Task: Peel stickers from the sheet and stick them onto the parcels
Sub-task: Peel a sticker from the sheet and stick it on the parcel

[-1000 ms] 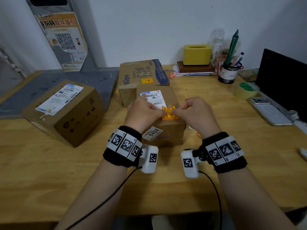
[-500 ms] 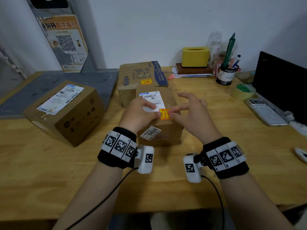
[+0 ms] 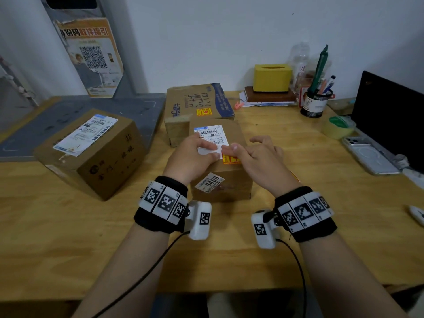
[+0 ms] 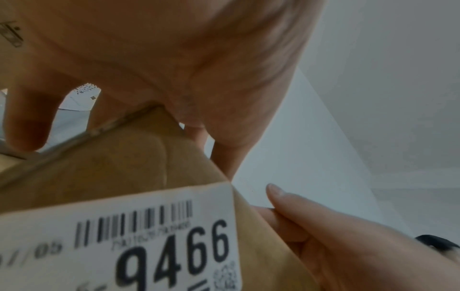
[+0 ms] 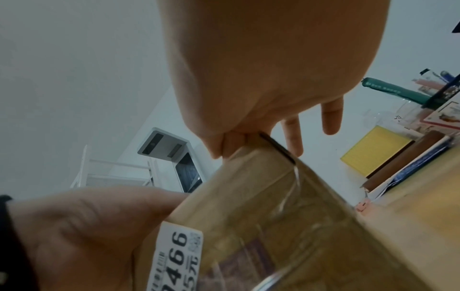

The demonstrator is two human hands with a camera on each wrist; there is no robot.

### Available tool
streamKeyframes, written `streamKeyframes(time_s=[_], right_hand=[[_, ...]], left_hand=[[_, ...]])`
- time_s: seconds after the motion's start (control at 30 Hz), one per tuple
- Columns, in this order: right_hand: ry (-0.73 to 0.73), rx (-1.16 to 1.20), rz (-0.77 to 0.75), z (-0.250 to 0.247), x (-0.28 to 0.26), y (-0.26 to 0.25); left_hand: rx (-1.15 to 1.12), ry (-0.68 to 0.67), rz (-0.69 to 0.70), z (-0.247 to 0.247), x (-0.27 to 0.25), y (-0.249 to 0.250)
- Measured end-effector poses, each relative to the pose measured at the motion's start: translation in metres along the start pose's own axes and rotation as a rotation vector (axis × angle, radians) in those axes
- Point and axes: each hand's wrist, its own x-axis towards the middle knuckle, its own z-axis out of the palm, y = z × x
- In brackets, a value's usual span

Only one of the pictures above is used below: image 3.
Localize person's right hand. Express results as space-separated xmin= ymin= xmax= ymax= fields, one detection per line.
xmin=221 ymin=136 xmax=303 ymax=198

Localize person's left hand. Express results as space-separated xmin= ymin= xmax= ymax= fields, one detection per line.
xmin=162 ymin=132 xmax=222 ymax=186

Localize small white barcode shipping label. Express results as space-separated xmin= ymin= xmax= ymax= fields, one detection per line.
xmin=194 ymin=125 xmax=230 ymax=160

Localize medium brown cardboard parcel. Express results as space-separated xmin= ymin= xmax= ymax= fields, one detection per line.
xmin=189 ymin=119 xmax=254 ymax=203

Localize person's right forearm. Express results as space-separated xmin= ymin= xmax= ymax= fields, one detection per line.
xmin=298 ymin=230 xmax=410 ymax=318

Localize person's left forearm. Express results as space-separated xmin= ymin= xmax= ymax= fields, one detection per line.
xmin=71 ymin=223 xmax=172 ymax=318

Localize white number sticker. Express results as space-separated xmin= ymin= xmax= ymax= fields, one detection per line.
xmin=194 ymin=172 xmax=225 ymax=192

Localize cardboard box with blue print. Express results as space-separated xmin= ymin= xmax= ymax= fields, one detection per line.
xmin=164 ymin=83 xmax=235 ymax=130

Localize stack of white papers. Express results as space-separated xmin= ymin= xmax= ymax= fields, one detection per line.
xmin=239 ymin=91 xmax=297 ymax=107

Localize brown notebook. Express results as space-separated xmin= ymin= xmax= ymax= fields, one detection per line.
xmin=244 ymin=86 xmax=297 ymax=103

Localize black left wristband with markers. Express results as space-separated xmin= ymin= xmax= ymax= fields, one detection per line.
xmin=134 ymin=176 xmax=189 ymax=234

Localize black wristband with markers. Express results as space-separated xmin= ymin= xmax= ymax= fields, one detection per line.
xmin=134 ymin=176 xmax=189 ymax=234
xmin=274 ymin=185 xmax=338 ymax=243

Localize yellow tissue box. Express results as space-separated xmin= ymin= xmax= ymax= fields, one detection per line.
xmin=253 ymin=64 xmax=293 ymax=93

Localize black mesh pen holder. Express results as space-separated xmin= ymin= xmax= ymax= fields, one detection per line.
xmin=300 ymin=89 xmax=334 ymax=118

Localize jar with red label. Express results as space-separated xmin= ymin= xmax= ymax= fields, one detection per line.
xmin=294 ymin=72 xmax=316 ymax=108

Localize black right wristband with markers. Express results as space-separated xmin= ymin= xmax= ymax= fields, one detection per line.
xmin=274 ymin=185 xmax=338 ymax=243

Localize large brown cardboard box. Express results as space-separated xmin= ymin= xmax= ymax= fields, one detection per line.
xmin=34 ymin=109 xmax=146 ymax=201

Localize roll of clear tape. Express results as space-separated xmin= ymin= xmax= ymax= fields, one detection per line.
xmin=322 ymin=115 xmax=357 ymax=140

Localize clear plastic bottle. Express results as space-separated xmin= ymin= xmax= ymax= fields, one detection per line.
xmin=288 ymin=42 xmax=311 ymax=94

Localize blue pen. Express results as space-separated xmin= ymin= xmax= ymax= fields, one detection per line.
xmin=323 ymin=75 xmax=337 ymax=95

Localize green pen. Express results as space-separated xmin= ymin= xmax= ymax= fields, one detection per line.
xmin=309 ymin=44 xmax=329 ymax=94

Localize large white shipping label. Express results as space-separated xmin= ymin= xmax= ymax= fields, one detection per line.
xmin=53 ymin=114 xmax=119 ymax=157

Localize white phone in clear case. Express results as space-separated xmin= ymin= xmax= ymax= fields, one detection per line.
xmin=341 ymin=136 xmax=401 ymax=176

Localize orange code poster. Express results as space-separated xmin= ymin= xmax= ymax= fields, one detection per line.
xmin=54 ymin=18 xmax=124 ymax=98

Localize black laptop screen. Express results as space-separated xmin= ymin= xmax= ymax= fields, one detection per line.
xmin=350 ymin=71 xmax=424 ymax=173

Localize grey sign stand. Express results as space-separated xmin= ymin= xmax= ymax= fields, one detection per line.
xmin=39 ymin=0 xmax=149 ymax=99

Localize white device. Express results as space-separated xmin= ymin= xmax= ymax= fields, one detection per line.
xmin=408 ymin=205 xmax=424 ymax=228

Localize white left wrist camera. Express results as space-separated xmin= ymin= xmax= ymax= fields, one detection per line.
xmin=185 ymin=200 xmax=212 ymax=241

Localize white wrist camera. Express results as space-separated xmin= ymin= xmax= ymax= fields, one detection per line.
xmin=251 ymin=210 xmax=282 ymax=250
xmin=185 ymin=200 xmax=212 ymax=241

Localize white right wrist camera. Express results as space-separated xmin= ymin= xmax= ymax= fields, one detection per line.
xmin=251 ymin=210 xmax=282 ymax=250

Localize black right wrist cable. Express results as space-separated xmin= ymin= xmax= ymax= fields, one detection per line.
xmin=276 ymin=238 xmax=307 ymax=318

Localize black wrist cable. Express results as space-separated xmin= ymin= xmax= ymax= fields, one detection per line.
xmin=276 ymin=238 xmax=307 ymax=318
xmin=92 ymin=230 xmax=191 ymax=318

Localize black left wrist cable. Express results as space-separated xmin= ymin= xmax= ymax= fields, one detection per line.
xmin=92 ymin=230 xmax=191 ymax=318

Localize white cable adapter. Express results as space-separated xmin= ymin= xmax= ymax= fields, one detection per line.
xmin=394 ymin=154 xmax=424 ymax=190

